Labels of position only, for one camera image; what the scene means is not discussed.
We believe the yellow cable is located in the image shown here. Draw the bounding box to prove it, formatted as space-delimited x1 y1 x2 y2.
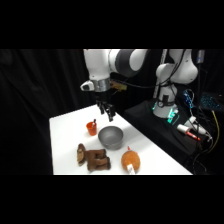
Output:
205 109 222 155

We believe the black curtain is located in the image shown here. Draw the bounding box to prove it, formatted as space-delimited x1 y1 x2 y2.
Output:
0 49 98 175

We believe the potato plush with red hat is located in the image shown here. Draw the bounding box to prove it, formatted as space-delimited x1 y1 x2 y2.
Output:
120 145 142 175

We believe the blue cable bundle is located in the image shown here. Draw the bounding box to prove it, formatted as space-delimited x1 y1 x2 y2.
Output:
182 89 196 110

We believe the orange plastic cup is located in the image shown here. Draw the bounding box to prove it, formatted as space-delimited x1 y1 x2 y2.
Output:
85 121 99 137

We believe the brown plush monkey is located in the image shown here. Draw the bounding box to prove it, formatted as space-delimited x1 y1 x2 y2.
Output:
76 142 112 173

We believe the grey metal bowl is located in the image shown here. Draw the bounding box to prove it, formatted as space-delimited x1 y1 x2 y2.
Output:
97 125 125 151

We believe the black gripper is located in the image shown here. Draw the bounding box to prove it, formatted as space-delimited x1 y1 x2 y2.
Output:
94 89 117 123

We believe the small green light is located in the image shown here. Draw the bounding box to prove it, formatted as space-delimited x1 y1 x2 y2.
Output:
168 109 180 124

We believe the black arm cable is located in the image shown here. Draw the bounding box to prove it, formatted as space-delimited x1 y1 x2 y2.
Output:
111 78 160 91

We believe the black robot stand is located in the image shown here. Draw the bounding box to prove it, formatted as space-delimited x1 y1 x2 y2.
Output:
122 99 214 175

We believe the blue lit keyboard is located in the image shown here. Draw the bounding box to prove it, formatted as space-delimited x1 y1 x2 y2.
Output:
199 92 224 112

